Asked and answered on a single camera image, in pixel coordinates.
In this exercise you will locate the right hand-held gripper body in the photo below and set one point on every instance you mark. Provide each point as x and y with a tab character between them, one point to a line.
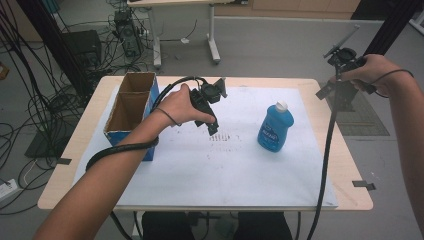
346	60

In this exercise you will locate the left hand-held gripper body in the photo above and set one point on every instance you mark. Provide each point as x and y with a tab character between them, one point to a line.
210	91

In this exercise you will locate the blue bottle with white cap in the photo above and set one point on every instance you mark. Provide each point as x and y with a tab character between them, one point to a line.
275	130

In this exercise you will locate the blue cardboard box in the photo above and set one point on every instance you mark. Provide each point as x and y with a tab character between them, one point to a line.
133	96

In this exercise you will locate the person's left hand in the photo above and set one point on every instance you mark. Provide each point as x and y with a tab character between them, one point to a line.
180	106

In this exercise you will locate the person's right hand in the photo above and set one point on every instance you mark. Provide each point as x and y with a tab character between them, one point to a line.
376	73

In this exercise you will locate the left wrist hair band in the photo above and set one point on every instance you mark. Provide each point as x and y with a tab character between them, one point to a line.
168	116

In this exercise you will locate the wrist hair band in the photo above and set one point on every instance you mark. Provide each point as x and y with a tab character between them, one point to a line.
168	116
393	71

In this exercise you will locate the white board sheet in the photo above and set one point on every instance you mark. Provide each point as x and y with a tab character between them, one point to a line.
216	173

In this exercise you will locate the dark floor mat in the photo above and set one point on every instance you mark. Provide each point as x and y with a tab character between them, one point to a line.
363	120

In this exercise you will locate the right wrist hair band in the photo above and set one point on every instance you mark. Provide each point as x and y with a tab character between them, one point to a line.
393	71

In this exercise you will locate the white plug on floor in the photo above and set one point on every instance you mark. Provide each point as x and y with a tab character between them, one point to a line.
185	40

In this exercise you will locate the white desk with legs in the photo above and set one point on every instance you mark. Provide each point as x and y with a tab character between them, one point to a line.
211	26

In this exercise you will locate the black tape strip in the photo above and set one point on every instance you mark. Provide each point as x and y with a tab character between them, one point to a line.
363	184
63	161

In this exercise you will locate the black computer tower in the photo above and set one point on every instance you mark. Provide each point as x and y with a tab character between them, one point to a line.
128	33

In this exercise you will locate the person's left leg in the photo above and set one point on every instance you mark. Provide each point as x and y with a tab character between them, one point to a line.
163	226

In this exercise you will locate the person's leg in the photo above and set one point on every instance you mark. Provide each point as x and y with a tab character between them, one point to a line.
263	226
163	226

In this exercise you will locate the person's right leg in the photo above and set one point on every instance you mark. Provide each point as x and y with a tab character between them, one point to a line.
263	226

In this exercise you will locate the black box on floor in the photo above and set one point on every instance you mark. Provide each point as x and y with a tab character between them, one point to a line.
83	46

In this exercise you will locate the white power strip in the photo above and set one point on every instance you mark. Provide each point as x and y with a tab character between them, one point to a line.
7	189

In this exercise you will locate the orange object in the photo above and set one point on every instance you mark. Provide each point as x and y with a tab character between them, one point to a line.
2	70

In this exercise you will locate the black metal post with base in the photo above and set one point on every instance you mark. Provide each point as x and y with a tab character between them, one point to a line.
390	26

